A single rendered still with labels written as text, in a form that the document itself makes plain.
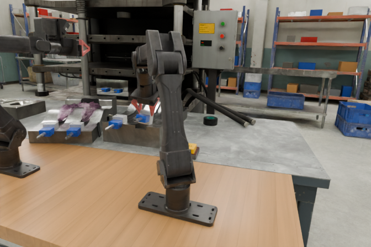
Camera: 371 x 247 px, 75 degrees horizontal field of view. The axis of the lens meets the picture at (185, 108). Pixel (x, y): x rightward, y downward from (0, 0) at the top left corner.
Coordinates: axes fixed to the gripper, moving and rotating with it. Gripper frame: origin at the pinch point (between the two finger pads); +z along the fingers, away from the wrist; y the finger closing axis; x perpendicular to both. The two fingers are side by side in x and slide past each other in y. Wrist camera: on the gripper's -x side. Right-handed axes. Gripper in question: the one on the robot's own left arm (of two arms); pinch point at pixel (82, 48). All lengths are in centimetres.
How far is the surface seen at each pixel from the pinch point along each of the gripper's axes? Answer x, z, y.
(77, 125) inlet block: 31.9, -11.0, -5.1
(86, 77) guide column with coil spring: 21, 66, 54
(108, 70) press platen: 14, 71, 38
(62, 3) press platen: -35, 69, 77
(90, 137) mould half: 37.0, -9.6, -10.4
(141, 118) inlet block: 26.0, -8.2, -33.6
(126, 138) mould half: 36.7, -4.7, -24.6
